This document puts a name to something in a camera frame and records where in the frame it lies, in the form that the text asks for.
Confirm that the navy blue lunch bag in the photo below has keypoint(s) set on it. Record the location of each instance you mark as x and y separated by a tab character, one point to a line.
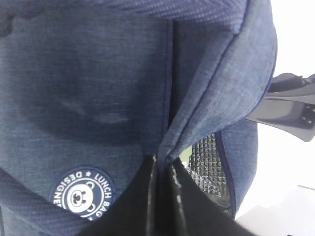
88	88

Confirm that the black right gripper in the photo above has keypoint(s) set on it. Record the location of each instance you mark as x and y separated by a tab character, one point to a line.
294	117

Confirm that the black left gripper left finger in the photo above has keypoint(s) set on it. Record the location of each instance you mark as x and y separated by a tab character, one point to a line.
133	213

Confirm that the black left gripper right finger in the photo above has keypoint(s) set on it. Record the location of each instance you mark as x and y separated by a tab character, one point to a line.
194	213

